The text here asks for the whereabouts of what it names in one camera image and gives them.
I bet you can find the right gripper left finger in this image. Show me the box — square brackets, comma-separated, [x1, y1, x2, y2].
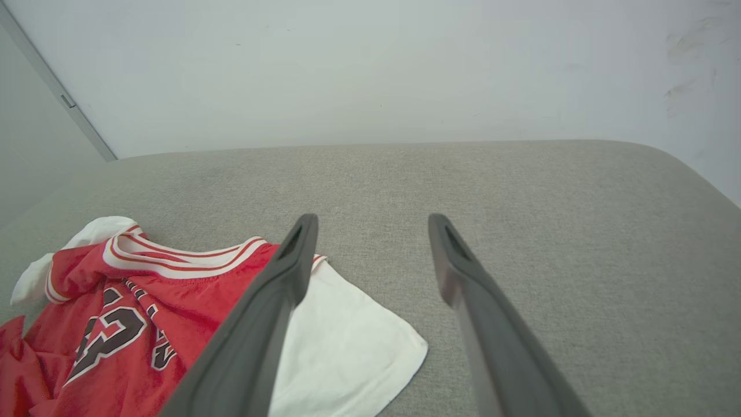
[159, 213, 320, 417]

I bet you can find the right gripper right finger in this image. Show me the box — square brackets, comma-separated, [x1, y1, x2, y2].
[428, 213, 592, 417]

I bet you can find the red white basketball jersey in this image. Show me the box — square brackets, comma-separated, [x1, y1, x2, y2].
[0, 216, 430, 417]

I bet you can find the grey metal wall rail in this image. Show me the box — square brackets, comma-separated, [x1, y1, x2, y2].
[0, 3, 118, 162]

